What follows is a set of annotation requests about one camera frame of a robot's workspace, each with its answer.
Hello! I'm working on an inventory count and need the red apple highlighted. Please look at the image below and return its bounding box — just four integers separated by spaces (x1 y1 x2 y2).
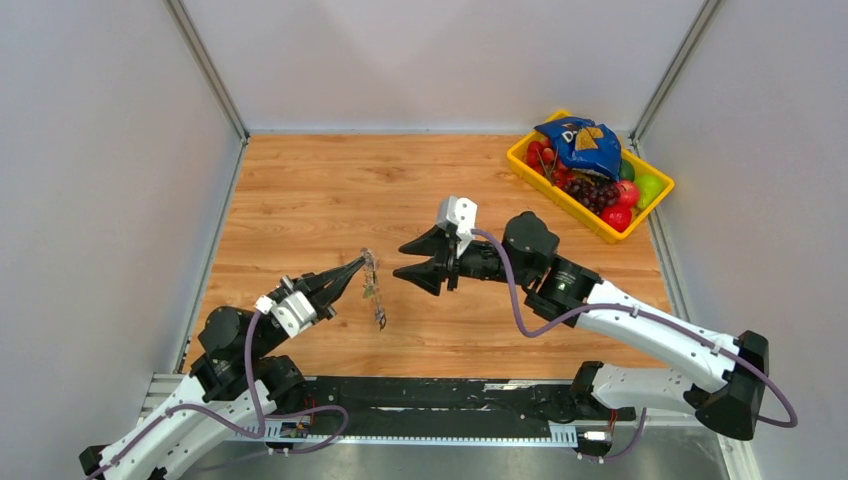
600 204 633 233

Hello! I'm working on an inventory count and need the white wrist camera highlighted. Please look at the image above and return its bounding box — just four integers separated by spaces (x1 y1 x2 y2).
436 196 478 258
254 276 319 338

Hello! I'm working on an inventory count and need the metal key organizer ring plate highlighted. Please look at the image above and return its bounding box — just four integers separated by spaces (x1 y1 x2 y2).
361 248 386 318

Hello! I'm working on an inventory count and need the purple grape bunch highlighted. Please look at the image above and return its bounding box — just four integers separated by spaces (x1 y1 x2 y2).
564 177 621 216

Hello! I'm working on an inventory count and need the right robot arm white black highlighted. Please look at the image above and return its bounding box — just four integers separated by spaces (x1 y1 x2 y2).
393 211 769 441

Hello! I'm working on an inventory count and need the red cherries bunch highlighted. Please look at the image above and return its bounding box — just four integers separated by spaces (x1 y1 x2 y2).
524 139 576 190

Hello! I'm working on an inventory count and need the red peach fruit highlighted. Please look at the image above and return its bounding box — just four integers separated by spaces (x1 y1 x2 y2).
615 180 641 209

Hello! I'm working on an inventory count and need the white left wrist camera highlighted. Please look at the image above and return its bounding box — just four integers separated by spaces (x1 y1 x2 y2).
254 276 319 338

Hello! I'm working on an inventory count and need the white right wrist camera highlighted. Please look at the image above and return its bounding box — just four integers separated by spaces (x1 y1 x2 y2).
436 196 478 258

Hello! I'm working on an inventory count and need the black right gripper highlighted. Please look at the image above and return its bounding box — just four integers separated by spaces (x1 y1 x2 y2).
393 223 534 295

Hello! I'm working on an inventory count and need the green apple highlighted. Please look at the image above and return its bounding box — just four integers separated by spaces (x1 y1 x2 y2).
633 174 665 211

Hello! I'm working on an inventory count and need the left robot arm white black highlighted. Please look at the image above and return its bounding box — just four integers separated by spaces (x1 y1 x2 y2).
79 251 375 479

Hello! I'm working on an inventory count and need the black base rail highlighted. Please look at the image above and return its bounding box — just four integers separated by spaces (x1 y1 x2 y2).
246 376 638 456

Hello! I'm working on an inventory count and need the blue chips bag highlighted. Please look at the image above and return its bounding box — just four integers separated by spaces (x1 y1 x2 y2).
534 116 622 181

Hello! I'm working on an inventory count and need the yellow plastic bin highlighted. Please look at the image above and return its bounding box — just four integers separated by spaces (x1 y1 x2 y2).
506 110 675 243

